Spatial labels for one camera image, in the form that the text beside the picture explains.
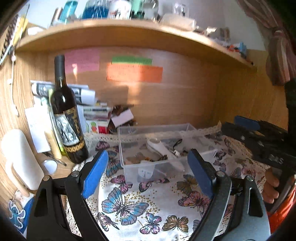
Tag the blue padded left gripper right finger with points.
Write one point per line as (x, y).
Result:
(203, 172)

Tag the small round mirror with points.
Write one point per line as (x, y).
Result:
(49, 166)

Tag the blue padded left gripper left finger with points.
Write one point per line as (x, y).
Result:
(92, 172)

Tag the white card box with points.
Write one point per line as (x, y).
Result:
(122, 118)

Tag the pink sticky note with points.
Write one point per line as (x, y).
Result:
(82, 60)

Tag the white rounded device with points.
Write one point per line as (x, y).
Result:
(21, 165)

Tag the stack of booklets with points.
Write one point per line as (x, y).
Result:
(95, 119)

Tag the white power plug adapter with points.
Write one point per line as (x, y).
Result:
(146, 172)

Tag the white paper sheet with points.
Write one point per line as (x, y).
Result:
(38, 122)

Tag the clear plastic storage box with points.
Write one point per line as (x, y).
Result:
(150, 153)

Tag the wooden shelf board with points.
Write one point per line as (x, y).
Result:
(131, 33)

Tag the person's right hand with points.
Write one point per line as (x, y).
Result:
(269, 193)

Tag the dark wine bottle elephant label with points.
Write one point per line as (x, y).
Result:
(64, 107)

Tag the butterfly print lace cloth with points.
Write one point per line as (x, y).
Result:
(176, 203)

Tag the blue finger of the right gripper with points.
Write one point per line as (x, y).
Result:
(249, 124)

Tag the orange sticky note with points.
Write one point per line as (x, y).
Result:
(124, 72)

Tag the green sticky note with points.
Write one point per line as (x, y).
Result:
(131, 60)

